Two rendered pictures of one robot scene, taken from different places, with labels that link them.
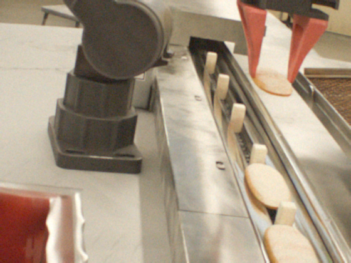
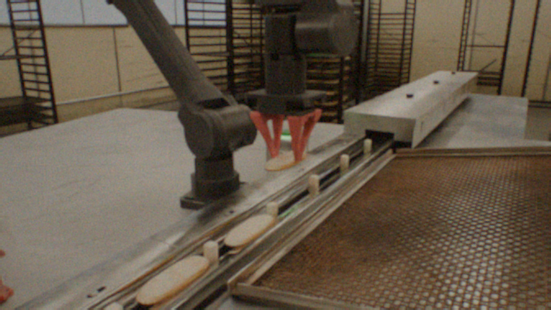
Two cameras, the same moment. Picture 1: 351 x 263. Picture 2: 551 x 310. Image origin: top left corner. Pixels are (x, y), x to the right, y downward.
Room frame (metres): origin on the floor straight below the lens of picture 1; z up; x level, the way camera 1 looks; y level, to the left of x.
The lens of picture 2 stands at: (0.24, -0.43, 1.12)
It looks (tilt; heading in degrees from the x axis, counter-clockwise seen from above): 17 degrees down; 38
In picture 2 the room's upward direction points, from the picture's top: straight up
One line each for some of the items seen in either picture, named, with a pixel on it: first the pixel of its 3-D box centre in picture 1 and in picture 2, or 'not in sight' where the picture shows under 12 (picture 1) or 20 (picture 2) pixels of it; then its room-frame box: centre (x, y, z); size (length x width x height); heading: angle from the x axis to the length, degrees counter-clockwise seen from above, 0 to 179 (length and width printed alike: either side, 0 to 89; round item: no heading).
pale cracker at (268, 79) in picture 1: (271, 78); (286, 158); (0.71, -0.08, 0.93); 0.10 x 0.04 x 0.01; 7
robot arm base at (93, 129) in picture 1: (95, 113); (215, 177); (0.72, 0.09, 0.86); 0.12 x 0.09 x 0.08; 18
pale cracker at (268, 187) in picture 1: (267, 181); (251, 227); (0.62, -0.09, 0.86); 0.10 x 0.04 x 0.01; 7
